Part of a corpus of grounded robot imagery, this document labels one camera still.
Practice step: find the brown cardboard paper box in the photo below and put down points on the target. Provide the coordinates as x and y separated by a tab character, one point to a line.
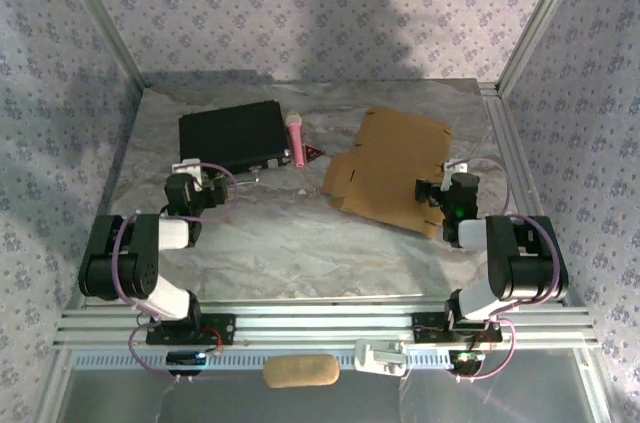
390	168

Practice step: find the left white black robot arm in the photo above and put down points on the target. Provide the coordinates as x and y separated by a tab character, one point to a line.
112	268

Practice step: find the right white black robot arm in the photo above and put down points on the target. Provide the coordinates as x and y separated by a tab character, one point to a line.
525	268

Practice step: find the black flat case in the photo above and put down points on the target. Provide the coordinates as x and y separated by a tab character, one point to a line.
230	135

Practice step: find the pink toy microphone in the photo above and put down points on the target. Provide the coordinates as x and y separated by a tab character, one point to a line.
296	140

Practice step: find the small left circuit board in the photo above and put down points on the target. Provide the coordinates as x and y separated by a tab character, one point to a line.
185	358

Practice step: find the small circuit board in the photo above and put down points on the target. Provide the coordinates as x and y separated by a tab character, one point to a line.
467	360
185	358

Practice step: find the small right circuit board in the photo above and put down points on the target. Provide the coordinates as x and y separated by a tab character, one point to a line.
467	360

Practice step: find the white plastic clamp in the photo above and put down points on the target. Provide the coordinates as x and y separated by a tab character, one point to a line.
380	357

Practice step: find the brown cork pad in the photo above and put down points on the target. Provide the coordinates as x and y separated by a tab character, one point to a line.
300	371

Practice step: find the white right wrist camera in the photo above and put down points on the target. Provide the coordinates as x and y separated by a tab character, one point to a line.
454	168

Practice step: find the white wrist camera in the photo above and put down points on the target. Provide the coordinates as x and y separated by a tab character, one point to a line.
186	165
454	168

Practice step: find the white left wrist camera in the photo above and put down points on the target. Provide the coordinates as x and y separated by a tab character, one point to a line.
186	165

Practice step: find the aluminium side rail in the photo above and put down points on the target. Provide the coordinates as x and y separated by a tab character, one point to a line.
510	143

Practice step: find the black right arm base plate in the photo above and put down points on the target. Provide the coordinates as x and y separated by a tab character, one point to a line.
425	329

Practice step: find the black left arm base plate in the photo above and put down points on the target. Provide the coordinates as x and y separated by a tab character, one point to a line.
222	329

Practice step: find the aluminium mounting rail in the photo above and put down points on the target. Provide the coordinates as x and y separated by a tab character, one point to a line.
320	325

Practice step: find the aluminium frame post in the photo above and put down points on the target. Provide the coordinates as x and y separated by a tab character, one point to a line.
542	18
100	18

